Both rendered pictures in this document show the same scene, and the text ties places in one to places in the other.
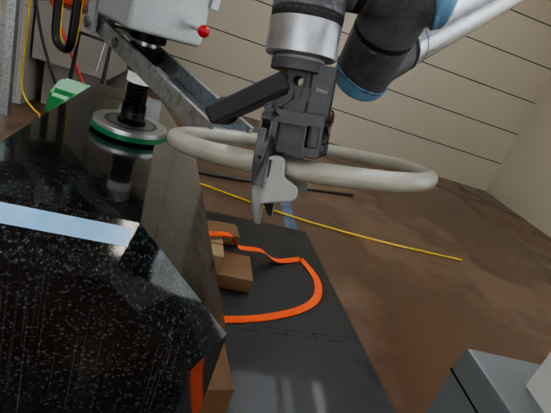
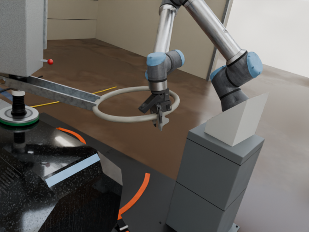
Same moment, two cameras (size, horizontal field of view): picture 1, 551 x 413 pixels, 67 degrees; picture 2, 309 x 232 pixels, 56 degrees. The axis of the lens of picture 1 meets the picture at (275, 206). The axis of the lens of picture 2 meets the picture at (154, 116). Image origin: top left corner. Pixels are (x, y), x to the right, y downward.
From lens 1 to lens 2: 112 cm
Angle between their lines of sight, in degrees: 40
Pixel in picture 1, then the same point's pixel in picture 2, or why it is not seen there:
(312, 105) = (165, 98)
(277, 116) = (160, 105)
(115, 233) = (94, 158)
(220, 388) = not seen: hidden behind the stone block
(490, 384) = (199, 136)
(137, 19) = (29, 71)
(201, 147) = (136, 119)
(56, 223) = (79, 166)
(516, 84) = not seen: outside the picture
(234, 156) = (149, 118)
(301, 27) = (163, 84)
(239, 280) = not seen: hidden behind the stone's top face
